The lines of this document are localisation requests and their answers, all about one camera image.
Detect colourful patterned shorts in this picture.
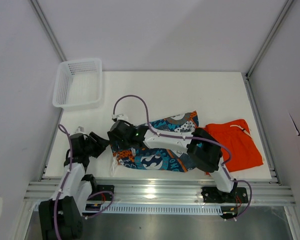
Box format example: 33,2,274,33
110,110,199,173

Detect white plastic basket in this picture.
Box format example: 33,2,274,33
52,58,104,111

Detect orange shorts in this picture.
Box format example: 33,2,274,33
202,118,264,173

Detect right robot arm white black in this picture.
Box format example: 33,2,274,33
107,120,237,202

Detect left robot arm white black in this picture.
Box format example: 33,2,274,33
38,132,114,240

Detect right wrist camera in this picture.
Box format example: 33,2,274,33
111,113,129,122

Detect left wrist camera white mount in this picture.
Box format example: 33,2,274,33
74,126,85,134

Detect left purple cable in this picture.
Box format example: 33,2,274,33
53,123,115,240

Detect purple cable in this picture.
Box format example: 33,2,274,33
53,123,115,240
111,94,253,222

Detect left aluminium side rail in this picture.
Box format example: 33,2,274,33
37,108,64,182

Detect aluminium side rail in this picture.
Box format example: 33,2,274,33
37,108,64,182
241,73,282,186

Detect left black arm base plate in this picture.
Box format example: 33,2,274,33
88,184,115,202

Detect aluminium rail beam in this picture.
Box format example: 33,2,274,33
23,178,296,206

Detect slotted white cable duct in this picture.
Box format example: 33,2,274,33
103,203,223,216

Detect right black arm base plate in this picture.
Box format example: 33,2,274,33
201,186,249,204

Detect right aluminium side rail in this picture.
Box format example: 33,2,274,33
241,73,282,186

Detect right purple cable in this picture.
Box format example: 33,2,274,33
111,94,253,222

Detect left aluminium frame post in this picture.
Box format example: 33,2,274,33
28,0,67,62

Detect aluminium frame post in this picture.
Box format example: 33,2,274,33
28,0,67,62
245,0,297,80

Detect right aluminium frame post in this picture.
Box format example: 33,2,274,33
245,0,297,80

